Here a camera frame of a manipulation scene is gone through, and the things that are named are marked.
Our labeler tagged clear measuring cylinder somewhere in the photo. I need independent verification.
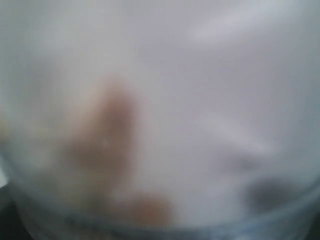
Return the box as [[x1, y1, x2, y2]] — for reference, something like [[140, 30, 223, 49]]
[[0, 0, 320, 240]]

